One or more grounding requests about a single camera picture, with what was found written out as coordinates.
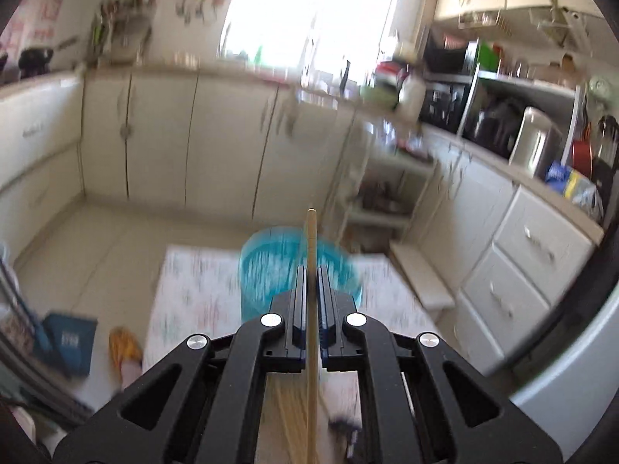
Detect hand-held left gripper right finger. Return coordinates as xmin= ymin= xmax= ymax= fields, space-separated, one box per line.
xmin=316 ymin=266 xmax=564 ymax=464

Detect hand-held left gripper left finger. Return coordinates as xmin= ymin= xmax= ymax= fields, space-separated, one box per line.
xmin=52 ymin=267 xmax=308 ymax=464

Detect blue plastic basket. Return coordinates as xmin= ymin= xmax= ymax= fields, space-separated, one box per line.
xmin=239 ymin=226 xmax=364 ymax=322

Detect wooden chopstick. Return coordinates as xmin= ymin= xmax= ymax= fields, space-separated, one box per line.
xmin=306 ymin=209 xmax=320 ymax=464

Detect white step board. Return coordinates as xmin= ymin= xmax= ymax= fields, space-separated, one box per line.
xmin=389 ymin=242 xmax=456 ymax=311

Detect patterned white mat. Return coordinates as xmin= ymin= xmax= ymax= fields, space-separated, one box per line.
xmin=142 ymin=246 xmax=438 ymax=464

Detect white storage cart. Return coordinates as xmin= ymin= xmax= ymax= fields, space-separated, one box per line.
xmin=333 ymin=121 xmax=436 ymax=252

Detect dark utensil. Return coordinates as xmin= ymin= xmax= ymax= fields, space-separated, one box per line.
xmin=329 ymin=416 xmax=363 ymax=464

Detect orange slipper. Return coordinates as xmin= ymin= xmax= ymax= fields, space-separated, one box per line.
xmin=109 ymin=327 xmax=144 ymax=390

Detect white drawer cabinet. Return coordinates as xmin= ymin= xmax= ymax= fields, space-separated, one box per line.
xmin=416 ymin=126 xmax=605 ymax=378

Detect cream lower cabinets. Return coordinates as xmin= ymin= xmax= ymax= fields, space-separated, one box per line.
xmin=0 ymin=65 xmax=359 ymax=262

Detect green bowl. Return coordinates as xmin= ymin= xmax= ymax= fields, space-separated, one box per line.
xmin=360 ymin=82 xmax=400 ymax=107

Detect white plastic jug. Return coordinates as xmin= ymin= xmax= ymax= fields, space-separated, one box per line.
xmin=399 ymin=70 xmax=426 ymax=119

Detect blue box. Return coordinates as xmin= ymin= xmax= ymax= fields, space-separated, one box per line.
xmin=41 ymin=312 xmax=97 ymax=378

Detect black cooking pot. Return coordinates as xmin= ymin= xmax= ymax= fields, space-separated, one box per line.
xmin=471 ymin=101 xmax=525 ymax=158

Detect white refrigerator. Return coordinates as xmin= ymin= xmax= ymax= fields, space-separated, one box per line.
xmin=510 ymin=295 xmax=619 ymax=460

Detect silver thermos pot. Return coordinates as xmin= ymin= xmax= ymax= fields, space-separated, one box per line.
xmin=508 ymin=106 xmax=564 ymax=177

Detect dark metal rack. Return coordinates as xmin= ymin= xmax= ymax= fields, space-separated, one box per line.
xmin=0 ymin=246 xmax=95 ymax=428

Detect blue and yellow bag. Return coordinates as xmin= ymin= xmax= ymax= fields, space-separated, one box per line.
xmin=545 ymin=160 xmax=605 ymax=223

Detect black microwave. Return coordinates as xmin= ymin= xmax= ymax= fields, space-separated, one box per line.
xmin=423 ymin=26 xmax=479 ymax=75

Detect kitchen window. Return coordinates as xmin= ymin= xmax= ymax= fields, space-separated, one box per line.
xmin=220 ymin=0 xmax=412 ymax=83

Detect red pot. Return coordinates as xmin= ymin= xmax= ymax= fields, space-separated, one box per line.
xmin=572 ymin=138 xmax=595 ymax=179

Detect green cutting board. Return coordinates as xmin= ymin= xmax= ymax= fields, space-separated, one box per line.
xmin=476 ymin=41 xmax=504 ymax=72

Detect white counter shelf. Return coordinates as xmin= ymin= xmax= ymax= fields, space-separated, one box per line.
xmin=457 ymin=70 xmax=583 ymax=165

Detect pale green round appliance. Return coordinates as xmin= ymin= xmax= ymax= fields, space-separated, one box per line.
xmin=587 ymin=75 xmax=619 ymax=107

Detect black frying pan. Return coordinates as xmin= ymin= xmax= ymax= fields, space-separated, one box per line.
xmin=17 ymin=36 xmax=80 ymax=78

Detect small white wire rack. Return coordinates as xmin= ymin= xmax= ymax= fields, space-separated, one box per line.
xmin=457 ymin=12 xmax=504 ymax=30

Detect wall spice rack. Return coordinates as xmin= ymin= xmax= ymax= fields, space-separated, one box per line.
xmin=89 ymin=0 xmax=158 ymax=66

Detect large white wire rack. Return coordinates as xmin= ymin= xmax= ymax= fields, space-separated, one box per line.
xmin=529 ymin=7 xmax=593 ymax=46

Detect pink wall poster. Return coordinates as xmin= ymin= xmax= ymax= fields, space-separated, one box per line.
xmin=0 ymin=0 xmax=63 ymax=54

